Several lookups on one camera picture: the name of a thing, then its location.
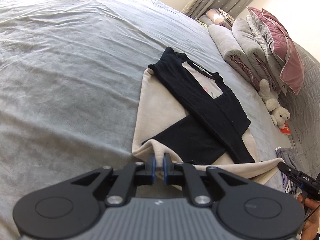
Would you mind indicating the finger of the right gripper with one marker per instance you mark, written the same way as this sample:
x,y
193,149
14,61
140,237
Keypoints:
x,y
290,172

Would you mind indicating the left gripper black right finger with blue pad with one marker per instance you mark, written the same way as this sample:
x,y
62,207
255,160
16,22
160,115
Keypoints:
x,y
227,206

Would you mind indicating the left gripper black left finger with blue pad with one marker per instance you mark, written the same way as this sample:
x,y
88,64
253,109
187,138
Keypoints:
x,y
69,208

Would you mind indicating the beige black raglan bear shirt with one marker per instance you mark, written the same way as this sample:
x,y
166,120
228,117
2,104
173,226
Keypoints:
x,y
190,114

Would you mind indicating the person right hand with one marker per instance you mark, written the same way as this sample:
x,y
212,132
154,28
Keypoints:
x,y
310,229

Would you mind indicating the grey folded garment pile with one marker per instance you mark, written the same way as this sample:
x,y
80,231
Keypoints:
x,y
289,159

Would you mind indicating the red paperback book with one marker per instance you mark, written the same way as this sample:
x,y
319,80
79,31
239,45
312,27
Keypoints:
x,y
285,129

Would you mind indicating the white plush toy dog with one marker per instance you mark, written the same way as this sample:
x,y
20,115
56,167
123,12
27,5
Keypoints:
x,y
278,114

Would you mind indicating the grey quilted headboard cover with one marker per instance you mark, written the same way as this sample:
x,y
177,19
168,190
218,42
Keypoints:
x,y
304,121

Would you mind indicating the lower folded grey quilt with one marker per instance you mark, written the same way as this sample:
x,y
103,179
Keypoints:
x,y
233,54

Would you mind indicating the folded grey quilt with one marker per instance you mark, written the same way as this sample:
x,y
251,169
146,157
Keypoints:
x,y
267,67
233,54

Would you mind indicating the light grey patterned quilt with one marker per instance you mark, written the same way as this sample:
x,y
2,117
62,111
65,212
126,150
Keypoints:
x,y
258,36

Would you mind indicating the upper folded grey quilt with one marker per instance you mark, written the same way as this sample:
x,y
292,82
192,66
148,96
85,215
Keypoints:
x,y
267,67

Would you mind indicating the grey bed sheet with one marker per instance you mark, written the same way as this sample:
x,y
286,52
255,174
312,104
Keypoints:
x,y
71,74

